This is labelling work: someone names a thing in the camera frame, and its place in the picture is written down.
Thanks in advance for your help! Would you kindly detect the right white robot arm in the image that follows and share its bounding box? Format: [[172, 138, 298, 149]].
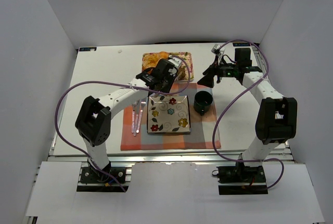
[[198, 45, 298, 186]]

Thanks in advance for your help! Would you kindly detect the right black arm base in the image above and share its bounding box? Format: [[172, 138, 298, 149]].
[[211, 165, 268, 195]]

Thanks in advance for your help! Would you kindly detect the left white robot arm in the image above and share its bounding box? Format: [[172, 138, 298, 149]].
[[75, 57, 182, 182]]

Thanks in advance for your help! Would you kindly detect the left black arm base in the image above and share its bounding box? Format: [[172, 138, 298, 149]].
[[76, 165, 131, 193]]

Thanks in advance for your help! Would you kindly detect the large sugared bread bun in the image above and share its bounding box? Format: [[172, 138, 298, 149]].
[[142, 53, 161, 70]]

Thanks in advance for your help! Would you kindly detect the small orange bread roll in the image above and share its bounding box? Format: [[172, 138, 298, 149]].
[[159, 51, 169, 59]]

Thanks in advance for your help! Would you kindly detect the dark green mug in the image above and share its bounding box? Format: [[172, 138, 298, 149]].
[[194, 91, 213, 116]]

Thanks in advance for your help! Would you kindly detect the cut yellow muffin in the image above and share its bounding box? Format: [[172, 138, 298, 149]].
[[177, 66, 187, 80]]

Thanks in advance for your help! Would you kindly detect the floral serving tray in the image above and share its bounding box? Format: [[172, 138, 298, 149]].
[[143, 52, 194, 82]]

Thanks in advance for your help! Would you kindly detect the floral square plate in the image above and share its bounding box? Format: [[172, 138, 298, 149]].
[[146, 95, 191, 134]]

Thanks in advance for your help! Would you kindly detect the orange checkered placemat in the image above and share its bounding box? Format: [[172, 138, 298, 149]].
[[120, 83, 221, 151]]

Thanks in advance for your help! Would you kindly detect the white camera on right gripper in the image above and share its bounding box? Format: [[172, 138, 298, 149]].
[[211, 44, 225, 63]]

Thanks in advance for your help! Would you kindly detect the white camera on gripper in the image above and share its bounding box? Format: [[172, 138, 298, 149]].
[[168, 56, 182, 70], [211, 44, 225, 63]]

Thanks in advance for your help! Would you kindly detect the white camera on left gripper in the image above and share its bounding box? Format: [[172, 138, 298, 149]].
[[168, 56, 182, 70]]

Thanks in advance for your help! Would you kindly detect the fork with pink handle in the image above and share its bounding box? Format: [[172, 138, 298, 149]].
[[134, 98, 147, 136]]

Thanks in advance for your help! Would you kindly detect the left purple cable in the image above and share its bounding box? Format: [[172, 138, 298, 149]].
[[55, 55, 195, 192]]

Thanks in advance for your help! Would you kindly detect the spoon with pink handle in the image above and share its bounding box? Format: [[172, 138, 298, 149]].
[[131, 101, 138, 133]]

